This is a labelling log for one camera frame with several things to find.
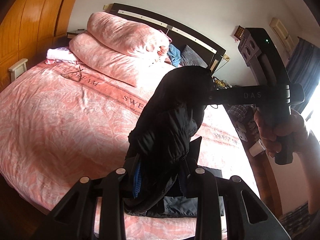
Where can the white-topped bedside table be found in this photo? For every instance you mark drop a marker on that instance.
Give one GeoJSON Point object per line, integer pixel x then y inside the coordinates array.
{"type": "Point", "coordinates": [76, 33]}

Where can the folded pink duvet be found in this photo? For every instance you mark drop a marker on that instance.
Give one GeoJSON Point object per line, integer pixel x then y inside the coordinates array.
{"type": "Point", "coordinates": [120, 32]}

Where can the person's right forearm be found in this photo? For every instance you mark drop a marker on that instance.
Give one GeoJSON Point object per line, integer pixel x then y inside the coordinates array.
{"type": "Point", "coordinates": [311, 175]}

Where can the white bathroom scale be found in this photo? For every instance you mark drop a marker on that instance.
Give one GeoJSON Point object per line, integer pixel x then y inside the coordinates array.
{"type": "Point", "coordinates": [242, 133]}

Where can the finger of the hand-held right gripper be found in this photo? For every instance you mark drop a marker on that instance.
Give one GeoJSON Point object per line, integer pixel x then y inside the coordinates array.
{"type": "Point", "coordinates": [222, 95]}

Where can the orange wooden wardrobe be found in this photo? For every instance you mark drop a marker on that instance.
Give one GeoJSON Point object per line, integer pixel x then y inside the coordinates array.
{"type": "Point", "coordinates": [30, 17]}

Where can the dark blue curtain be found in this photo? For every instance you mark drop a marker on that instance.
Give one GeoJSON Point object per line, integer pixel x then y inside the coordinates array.
{"type": "Point", "coordinates": [302, 62]}

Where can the black puffer jacket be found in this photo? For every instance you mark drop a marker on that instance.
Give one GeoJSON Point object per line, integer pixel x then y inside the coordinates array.
{"type": "Point", "coordinates": [170, 120]}

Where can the window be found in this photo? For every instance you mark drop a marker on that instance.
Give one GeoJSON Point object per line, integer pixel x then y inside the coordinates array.
{"type": "Point", "coordinates": [311, 105]}

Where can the person's right hand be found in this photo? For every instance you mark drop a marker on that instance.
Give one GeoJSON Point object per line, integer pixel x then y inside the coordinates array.
{"type": "Point", "coordinates": [265, 132]}

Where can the plaid cloth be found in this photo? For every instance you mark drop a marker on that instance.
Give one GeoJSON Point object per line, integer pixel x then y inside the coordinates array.
{"type": "Point", "coordinates": [240, 110]}

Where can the white trash bin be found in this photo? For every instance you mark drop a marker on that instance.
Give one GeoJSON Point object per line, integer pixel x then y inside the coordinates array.
{"type": "Point", "coordinates": [256, 150]}

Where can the beige wall outlet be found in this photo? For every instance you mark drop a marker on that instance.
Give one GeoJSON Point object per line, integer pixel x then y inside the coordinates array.
{"type": "Point", "coordinates": [107, 7]}
{"type": "Point", "coordinates": [225, 56]}

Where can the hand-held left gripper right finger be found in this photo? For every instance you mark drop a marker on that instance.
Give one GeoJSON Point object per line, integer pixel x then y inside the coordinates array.
{"type": "Point", "coordinates": [196, 155]}

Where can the wooden wall lamp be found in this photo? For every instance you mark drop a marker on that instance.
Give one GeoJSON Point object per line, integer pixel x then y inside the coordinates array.
{"type": "Point", "coordinates": [240, 32]}

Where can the bed with pink sheet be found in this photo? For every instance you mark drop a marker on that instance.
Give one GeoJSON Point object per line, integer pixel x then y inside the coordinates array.
{"type": "Point", "coordinates": [50, 130]}

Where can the pink white towel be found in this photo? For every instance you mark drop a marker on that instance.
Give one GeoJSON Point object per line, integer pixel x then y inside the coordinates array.
{"type": "Point", "coordinates": [60, 55]}

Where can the blue garment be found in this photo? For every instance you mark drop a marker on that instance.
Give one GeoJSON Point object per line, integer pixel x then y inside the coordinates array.
{"type": "Point", "coordinates": [175, 55]}

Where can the grey pillow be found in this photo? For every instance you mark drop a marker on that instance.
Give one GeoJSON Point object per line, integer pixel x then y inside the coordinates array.
{"type": "Point", "coordinates": [192, 56]}

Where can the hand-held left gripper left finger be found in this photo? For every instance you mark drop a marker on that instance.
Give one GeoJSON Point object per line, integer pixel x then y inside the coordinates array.
{"type": "Point", "coordinates": [137, 182]}

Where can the pink pillow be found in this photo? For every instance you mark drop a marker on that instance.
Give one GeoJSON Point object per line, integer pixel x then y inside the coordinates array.
{"type": "Point", "coordinates": [105, 57]}

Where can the small white stool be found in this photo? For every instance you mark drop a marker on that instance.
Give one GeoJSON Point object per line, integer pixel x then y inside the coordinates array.
{"type": "Point", "coordinates": [17, 67]}

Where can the dark wooden headboard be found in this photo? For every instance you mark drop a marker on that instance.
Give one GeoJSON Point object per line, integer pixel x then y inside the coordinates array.
{"type": "Point", "coordinates": [190, 33]}

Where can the cream wall air conditioner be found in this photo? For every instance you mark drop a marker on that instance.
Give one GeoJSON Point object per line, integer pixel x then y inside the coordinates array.
{"type": "Point", "coordinates": [281, 33]}

